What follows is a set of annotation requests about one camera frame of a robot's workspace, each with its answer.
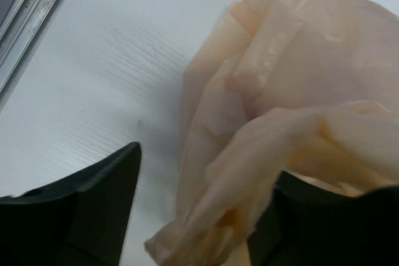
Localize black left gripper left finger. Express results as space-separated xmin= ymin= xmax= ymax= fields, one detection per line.
xmin=1 ymin=142 xmax=142 ymax=265

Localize banana print plastic bag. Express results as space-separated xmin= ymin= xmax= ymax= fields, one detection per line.
xmin=145 ymin=0 xmax=398 ymax=265

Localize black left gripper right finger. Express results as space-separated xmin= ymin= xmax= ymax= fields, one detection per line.
xmin=248 ymin=172 xmax=398 ymax=265

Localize aluminium front mounting rail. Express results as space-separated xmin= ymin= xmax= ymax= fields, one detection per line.
xmin=1 ymin=0 xmax=64 ymax=108

